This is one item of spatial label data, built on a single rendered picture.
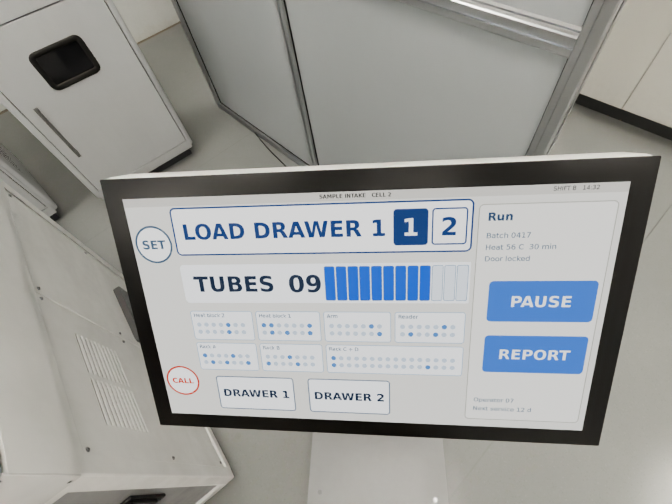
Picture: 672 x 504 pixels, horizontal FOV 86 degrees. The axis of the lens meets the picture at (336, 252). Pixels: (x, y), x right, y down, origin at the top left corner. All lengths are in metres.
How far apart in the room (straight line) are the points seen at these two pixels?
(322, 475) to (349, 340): 1.05
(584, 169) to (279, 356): 0.35
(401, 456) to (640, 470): 0.75
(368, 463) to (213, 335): 1.04
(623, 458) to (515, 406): 1.18
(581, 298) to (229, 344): 0.37
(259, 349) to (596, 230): 0.36
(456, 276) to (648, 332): 1.50
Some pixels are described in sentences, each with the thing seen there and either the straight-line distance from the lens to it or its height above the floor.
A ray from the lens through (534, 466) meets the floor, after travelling 1.52.
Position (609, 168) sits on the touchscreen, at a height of 1.19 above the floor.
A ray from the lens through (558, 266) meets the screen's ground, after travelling 0.40.
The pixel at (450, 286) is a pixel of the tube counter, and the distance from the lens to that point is 0.38.
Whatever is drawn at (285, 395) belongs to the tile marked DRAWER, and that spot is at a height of 1.00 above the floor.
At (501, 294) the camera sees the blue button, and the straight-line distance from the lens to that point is 0.39.
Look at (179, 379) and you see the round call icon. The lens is 0.49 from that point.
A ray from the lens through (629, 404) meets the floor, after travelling 1.69.
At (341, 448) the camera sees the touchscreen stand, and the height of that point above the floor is 0.04.
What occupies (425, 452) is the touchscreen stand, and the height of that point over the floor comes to 0.04.
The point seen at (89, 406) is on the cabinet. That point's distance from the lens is 0.96.
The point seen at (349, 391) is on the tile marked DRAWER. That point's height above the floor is 1.01.
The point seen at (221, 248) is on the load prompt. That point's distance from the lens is 0.39.
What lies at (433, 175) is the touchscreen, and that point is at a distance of 0.34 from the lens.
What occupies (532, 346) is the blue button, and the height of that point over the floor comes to 1.06.
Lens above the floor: 1.44
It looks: 57 degrees down
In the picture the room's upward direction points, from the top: 12 degrees counter-clockwise
